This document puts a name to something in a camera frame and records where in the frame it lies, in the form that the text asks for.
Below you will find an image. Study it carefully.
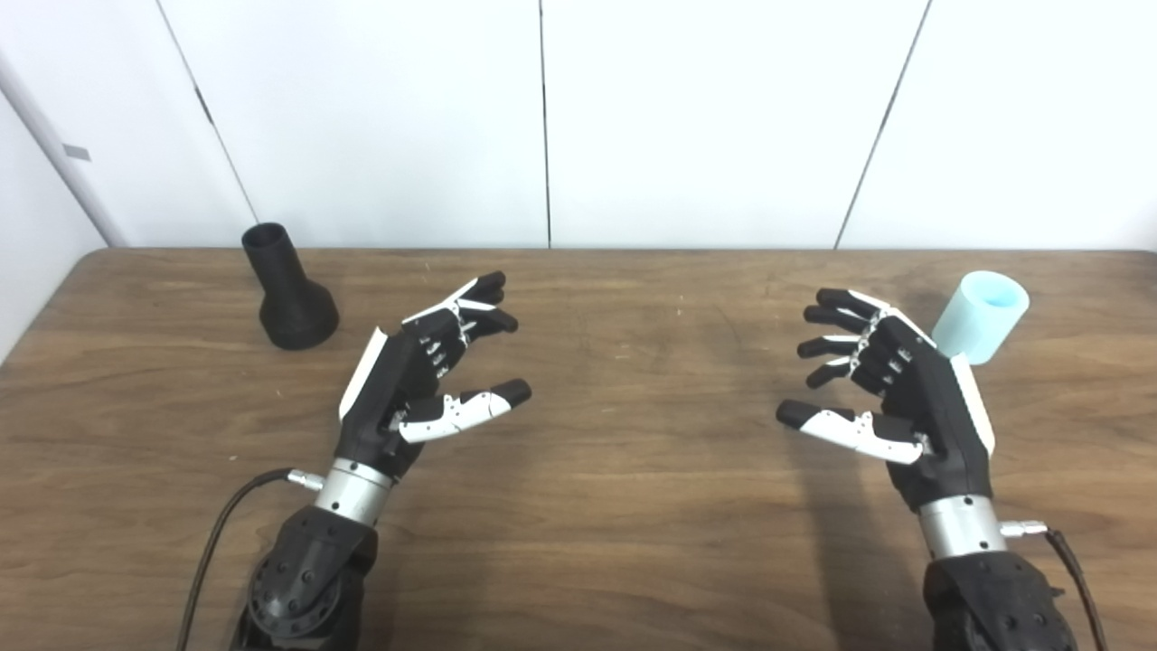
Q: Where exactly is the black and white left hand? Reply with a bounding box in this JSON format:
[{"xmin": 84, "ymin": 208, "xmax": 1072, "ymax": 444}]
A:
[{"xmin": 315, "ymin": 271, "xmax": 532, "ymax": 527}]

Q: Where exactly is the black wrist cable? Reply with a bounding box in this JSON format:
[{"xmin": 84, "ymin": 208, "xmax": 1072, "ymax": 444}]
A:
[
  {"xmin": 176, "ymin": 467, "xmax": 324, "ymax": 651},
  {"xmin": 1001, "ymin": 520, "xmax": 1108, "ymax": 651}
]

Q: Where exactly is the black and white right hand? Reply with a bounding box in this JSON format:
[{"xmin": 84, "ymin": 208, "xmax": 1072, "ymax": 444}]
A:
[{"xmin": 776, "ymin": 288, "xmax": 1009, "ymax": 561}]

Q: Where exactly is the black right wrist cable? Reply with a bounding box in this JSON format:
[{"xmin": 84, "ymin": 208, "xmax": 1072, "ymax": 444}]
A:
[{"xmin": 1001, "ymin": 520, "xmax": 1108, "ymax": 651}]

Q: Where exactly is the black flared nozzle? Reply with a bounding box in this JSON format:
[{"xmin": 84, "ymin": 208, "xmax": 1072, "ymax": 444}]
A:
[{"xmin": 241, "ymin": 222, "xmax": 341, "ymax": 352}]

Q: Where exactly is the light-blue hose piece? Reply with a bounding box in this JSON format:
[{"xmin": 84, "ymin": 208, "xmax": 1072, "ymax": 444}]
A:
[{"xmin": 931, "ymin": 270, "xmax": 1031, "ymax": 366}]

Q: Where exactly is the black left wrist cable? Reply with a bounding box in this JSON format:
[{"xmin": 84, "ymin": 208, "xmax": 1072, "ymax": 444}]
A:
[{"xmin": 176, "ymin": 467, "xmax": 324, "ymax": 651}]

